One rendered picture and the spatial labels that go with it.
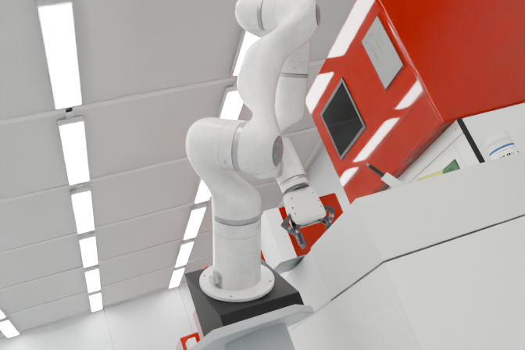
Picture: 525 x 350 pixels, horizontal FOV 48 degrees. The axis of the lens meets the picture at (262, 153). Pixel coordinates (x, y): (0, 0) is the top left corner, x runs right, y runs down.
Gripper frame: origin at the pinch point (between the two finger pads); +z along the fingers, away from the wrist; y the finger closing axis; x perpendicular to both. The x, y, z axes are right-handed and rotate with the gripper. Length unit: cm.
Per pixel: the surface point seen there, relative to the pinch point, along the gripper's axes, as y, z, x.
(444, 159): -58, -15, -8
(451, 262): -9.7, 22.3, 40.0
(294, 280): 5.1, 5.9, -16.2
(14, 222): 102, -178, -372
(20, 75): 67, -177, -153
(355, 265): 5.1, 14.4, 27.0
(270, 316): 26.6, 18.2, 21.1
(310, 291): 5.1, 12.0, -6.9
